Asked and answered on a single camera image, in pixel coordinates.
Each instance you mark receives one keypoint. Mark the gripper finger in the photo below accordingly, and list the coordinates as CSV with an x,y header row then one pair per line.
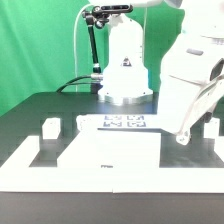
x,y
183,138

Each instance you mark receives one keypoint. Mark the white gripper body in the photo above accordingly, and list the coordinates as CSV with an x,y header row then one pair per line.
x,y
191,76

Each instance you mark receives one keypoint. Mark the white square tabletop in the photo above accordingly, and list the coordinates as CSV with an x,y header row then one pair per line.
x,y
112,149

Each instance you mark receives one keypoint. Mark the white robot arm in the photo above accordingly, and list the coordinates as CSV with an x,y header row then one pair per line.
x,y
125,75

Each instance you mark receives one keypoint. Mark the paper sheet with AprilTags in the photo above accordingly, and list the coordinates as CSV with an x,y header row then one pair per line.
x,y
127,121

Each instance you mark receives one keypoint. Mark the white U-shaped fence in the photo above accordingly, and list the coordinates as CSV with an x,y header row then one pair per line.
x,y
18,175

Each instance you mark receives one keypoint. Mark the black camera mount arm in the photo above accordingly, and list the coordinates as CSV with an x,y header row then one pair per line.
x,y
94,22

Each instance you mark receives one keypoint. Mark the black camera on mount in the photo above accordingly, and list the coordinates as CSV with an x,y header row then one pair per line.
x,y
112,9

